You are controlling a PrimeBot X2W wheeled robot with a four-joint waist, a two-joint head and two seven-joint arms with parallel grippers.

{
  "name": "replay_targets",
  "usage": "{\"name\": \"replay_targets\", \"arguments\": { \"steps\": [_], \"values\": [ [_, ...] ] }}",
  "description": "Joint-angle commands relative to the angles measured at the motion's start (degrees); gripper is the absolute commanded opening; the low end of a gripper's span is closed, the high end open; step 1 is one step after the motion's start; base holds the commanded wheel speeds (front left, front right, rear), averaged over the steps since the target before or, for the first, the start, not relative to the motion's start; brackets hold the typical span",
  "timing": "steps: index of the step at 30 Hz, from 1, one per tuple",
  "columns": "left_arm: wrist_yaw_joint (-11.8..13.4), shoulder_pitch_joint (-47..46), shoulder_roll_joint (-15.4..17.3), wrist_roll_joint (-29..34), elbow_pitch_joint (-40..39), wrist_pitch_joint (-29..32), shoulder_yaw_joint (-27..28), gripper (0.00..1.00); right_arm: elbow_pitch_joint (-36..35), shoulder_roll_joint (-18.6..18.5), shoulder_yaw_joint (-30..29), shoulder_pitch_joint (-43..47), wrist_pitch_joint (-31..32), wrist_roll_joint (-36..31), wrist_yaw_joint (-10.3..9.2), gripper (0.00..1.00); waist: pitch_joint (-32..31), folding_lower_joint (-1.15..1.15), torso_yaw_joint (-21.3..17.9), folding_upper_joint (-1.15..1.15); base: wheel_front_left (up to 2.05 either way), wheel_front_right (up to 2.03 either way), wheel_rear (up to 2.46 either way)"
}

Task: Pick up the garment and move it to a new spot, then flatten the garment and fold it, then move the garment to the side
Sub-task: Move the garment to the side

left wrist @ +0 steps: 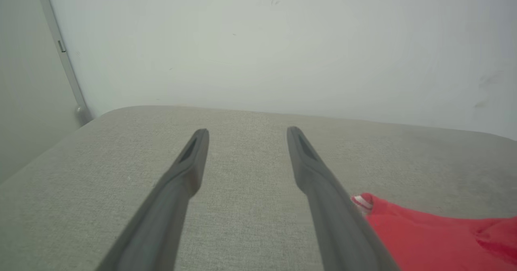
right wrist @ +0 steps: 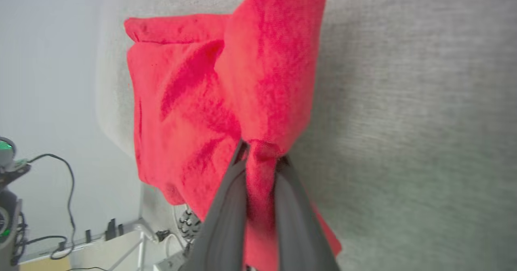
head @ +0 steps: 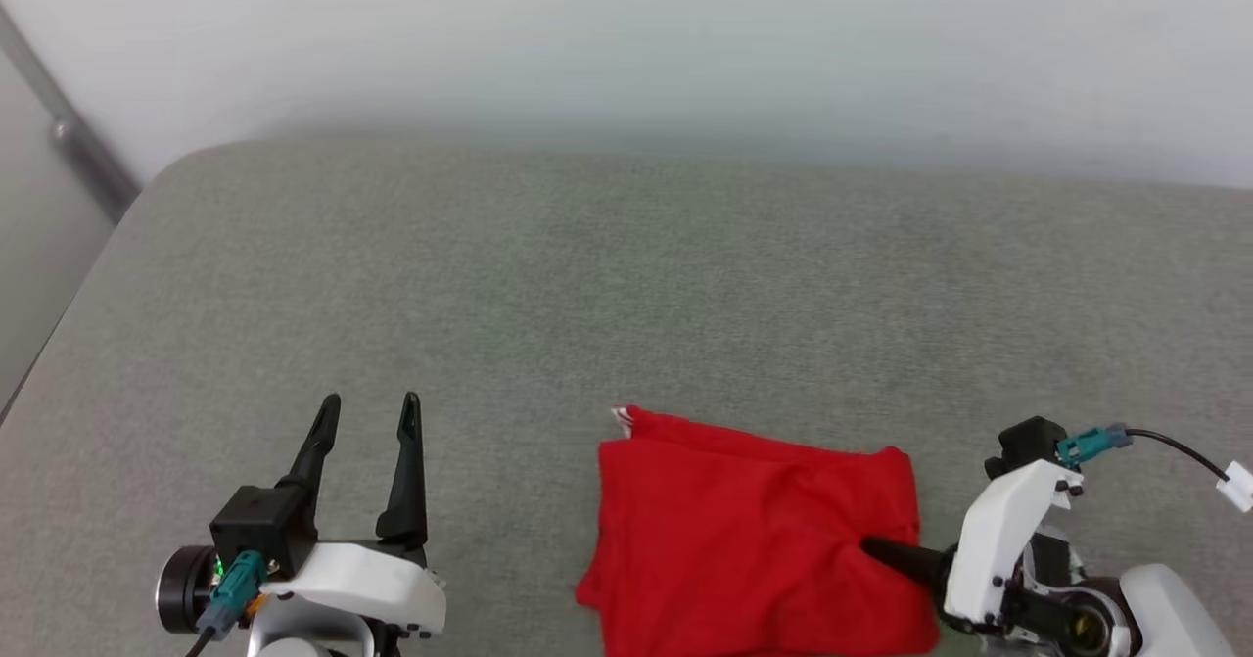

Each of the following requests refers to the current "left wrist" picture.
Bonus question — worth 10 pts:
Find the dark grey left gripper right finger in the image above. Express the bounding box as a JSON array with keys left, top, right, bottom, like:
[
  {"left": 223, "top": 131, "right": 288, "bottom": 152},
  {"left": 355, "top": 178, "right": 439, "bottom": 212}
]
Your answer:
[{"left": 287, "top": 126, "right": 401, "bottom": 271}]

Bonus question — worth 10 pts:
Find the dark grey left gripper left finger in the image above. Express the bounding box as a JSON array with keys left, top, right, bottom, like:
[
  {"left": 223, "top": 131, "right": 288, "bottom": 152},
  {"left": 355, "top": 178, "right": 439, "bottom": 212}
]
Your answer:
[{"left": 95, "top": 128, "right": 210, "bottom": 271}]

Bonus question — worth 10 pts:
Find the grey fabric sofa cushion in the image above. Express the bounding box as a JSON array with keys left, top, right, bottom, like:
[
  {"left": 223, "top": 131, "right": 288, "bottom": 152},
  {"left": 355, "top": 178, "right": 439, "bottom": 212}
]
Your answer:
[{"left": 0, "top": 105, "right": 517, "bottom": 271}]

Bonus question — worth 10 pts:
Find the red and white sports jersey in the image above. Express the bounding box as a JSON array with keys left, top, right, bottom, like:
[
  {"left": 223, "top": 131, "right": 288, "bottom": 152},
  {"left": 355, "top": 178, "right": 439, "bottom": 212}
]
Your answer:
[{"left": 351, "top": 193, "right": 517, "bottom": 271}]

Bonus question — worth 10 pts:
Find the grey metal wall strip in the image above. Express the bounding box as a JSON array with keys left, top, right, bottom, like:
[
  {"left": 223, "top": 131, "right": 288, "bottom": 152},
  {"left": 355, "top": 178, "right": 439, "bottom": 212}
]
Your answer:
[{"left": 34, "top": 0, "right": 93, "bottom": 126}]

